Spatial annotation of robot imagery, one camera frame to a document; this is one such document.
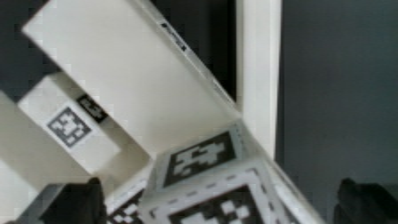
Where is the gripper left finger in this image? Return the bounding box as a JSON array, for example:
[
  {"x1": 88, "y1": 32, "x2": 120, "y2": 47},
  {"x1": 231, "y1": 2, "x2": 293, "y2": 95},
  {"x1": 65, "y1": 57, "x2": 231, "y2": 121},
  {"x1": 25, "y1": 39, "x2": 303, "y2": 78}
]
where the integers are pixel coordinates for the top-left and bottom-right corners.
[{"x1": 10, "y1": 177, "x2": 106, "y2": 224}]

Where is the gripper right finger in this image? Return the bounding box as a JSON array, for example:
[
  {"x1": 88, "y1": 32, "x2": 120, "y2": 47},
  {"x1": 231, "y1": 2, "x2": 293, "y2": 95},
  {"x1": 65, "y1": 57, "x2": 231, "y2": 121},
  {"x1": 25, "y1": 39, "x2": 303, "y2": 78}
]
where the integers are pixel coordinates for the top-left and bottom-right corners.
[{"x1": 332, "y1": 178, "x2": 398, "y2": 224}]

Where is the white tagged cube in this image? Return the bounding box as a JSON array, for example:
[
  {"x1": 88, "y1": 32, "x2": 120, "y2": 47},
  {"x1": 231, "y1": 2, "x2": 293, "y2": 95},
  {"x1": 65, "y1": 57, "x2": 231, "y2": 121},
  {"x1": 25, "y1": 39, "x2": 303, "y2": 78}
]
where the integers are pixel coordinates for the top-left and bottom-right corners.
[{"x1": 106, "y1": 121, "x2": 325, "y2": 224}]

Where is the white chair back frame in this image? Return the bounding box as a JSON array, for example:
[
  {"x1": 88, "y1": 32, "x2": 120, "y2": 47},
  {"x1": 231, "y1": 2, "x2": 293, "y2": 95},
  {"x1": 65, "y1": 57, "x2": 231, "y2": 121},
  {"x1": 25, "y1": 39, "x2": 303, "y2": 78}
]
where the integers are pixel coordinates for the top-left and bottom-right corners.
[{"x1": 23, "y1": 0, "x2": 240, "y2": 155}]

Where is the white chair seat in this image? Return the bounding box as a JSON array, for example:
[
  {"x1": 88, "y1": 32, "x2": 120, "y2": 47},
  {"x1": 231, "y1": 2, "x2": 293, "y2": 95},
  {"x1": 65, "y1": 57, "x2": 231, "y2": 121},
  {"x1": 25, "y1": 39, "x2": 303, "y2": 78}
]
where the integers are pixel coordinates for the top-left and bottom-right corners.
[{"x1": 0, "y1": 91, "x2": 90, "y2": 224}]

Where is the white chair leg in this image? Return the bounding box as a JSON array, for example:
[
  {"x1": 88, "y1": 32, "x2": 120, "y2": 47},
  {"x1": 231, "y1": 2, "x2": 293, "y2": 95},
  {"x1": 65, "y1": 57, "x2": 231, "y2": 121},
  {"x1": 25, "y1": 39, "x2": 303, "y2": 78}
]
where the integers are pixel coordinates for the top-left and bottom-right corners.
[{"x1": 17, "y1": 72, "x2": 149, "y2": 179}]

